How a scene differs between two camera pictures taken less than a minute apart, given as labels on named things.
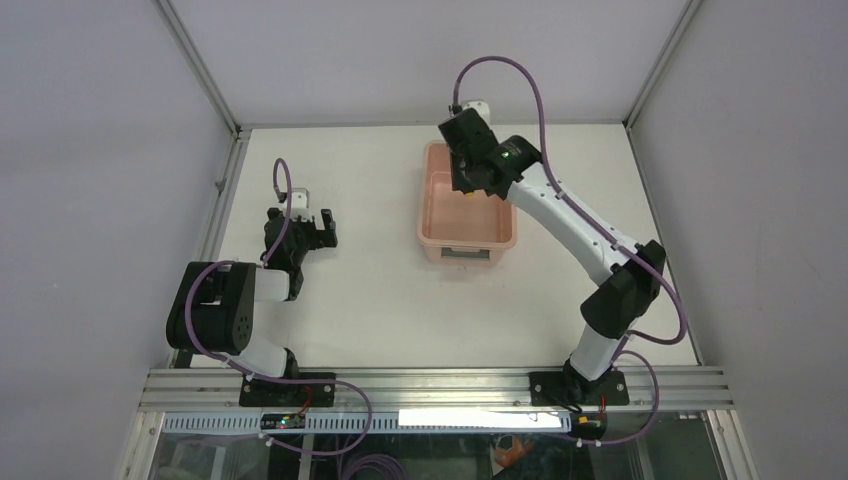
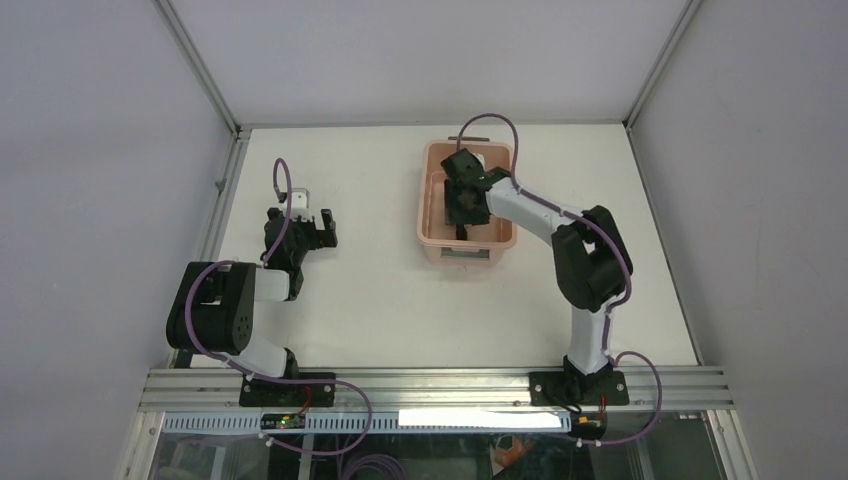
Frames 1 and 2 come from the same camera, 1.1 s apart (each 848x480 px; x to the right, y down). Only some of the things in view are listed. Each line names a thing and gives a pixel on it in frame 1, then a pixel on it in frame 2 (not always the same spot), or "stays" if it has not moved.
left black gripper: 319,238 stays
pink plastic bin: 455,229 stays
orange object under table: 520,446 stays
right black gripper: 459,181 → 452,213
